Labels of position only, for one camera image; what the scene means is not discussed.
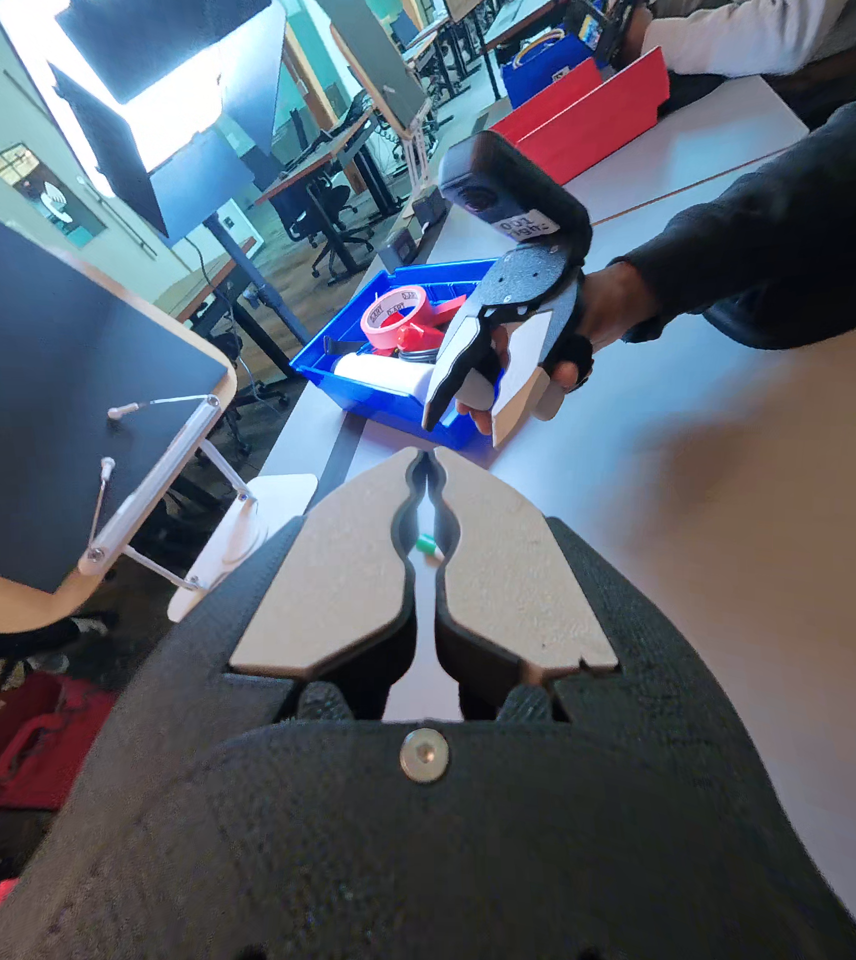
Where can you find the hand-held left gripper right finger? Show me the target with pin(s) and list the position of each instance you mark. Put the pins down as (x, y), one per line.
(525, 600)

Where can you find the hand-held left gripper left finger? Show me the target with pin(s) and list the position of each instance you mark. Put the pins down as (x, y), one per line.
(315, 600)

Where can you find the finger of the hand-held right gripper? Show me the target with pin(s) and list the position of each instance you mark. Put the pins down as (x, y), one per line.
(449, 352)
(522, 367)

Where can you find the red dome cap block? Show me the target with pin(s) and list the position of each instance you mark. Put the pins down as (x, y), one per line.
(417, 337)

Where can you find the red masking tape roll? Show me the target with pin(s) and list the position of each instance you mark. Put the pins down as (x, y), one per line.
(394, 319)

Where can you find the blue storage bin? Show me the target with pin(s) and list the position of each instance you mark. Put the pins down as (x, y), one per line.
(375, 405)
(540, 71)

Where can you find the green marker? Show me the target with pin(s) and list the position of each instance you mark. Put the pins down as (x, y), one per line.
(429, 547)

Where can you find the person's right forearm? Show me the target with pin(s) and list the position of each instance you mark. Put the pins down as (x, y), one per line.
(773, 225)

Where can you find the white cylinder roll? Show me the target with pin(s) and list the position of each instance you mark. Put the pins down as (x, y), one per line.
(375, 371)

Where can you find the grey power adapter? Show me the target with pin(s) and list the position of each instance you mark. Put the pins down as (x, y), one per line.
(429, 206)
(398, 249)

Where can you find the black office chair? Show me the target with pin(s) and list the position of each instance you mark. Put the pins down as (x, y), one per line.
(237, 360)
(323, 217)

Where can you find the black light stand pole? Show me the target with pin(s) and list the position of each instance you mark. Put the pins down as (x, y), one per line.
(248, 270)

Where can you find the wooden desk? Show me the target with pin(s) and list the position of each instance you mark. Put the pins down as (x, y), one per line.
(203, 285)
(315, 157)

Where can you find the black board book stand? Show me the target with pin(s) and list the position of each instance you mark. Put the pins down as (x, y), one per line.
(379, 60)
(60, 375)

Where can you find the red floor basket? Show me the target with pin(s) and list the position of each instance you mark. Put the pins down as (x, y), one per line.
(30, 742)

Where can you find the studio softbox light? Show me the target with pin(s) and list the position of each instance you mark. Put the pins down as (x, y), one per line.
(173, 150)

